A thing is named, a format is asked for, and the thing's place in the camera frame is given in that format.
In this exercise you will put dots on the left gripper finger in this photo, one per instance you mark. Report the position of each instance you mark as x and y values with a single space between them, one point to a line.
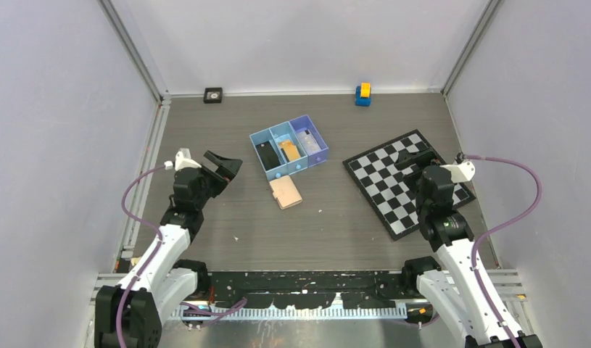
227 169
215 158

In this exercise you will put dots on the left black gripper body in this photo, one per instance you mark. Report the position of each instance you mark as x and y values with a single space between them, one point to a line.
211 186

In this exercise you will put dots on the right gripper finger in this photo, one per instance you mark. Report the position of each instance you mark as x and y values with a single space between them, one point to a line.
421 158
411 180

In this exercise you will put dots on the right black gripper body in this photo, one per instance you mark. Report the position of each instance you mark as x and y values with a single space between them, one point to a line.
420 199

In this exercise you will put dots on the beige leather card holder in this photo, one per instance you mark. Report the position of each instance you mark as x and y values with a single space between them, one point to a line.
285 192

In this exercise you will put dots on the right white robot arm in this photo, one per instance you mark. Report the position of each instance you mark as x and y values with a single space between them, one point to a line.
454 280

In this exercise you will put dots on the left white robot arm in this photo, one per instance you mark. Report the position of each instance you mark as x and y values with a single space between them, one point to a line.
132 312

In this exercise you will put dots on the black and white chessboard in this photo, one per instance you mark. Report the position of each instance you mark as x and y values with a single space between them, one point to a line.
380 182

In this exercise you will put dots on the black item in tray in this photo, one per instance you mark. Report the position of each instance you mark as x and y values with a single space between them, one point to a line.
268 156

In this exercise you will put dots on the small black square box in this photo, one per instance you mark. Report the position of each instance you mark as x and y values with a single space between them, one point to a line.
213 95

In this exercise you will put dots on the orange item in tray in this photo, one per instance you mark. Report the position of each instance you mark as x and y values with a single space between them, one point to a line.
289 150

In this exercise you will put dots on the blue three-compartment organizer tray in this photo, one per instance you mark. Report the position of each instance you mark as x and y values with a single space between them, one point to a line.
288 130

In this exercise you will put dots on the clear item in tray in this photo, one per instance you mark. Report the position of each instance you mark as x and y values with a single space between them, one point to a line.
308 141

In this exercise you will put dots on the blue and yellow toy block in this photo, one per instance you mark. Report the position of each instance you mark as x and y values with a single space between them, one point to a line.
363 95

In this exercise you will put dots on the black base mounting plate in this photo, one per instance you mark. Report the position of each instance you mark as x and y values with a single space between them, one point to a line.
306 290

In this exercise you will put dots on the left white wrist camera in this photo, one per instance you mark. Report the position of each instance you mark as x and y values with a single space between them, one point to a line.
182 161

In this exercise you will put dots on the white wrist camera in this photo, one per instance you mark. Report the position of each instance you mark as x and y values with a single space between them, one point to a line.
462 170
182 161

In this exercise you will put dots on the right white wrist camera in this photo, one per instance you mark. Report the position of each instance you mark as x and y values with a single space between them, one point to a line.
462 170

